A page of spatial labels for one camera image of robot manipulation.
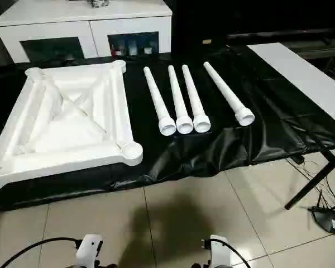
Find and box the white plastic table leg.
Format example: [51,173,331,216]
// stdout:
[167,65,194,135]
[181,64,212,133]
[143,66,177,137]
[203,61,255,127]

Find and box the black work mat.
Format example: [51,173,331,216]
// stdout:
[0,51,335,213]

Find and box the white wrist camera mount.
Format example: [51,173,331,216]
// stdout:
[209,234,235,268]
[75,233,104,268]

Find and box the white sideboard cabinet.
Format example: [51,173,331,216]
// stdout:
[0,0,173,64]

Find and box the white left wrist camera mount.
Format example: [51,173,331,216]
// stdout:
[75,233,104,268]

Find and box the white plastic table top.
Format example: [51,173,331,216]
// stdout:
[0,60,144,195]

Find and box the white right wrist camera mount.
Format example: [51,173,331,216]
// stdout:
[209,234,235,268]

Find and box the black router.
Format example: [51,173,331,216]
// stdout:
[307,192,335,238]

